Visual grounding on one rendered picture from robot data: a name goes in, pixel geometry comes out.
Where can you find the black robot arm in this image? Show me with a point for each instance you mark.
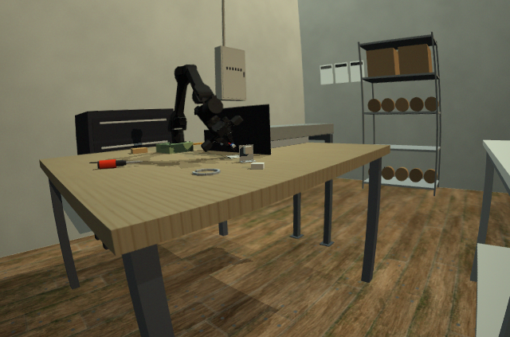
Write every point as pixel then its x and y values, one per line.
pixel 201 92

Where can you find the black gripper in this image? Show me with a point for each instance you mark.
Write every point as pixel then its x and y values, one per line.
pixel 208 143

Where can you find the small white block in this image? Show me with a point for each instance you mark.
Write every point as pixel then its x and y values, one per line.
pixel 257 166

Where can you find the red-handled screwdriver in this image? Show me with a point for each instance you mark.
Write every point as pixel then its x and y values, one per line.
pixel 112 163

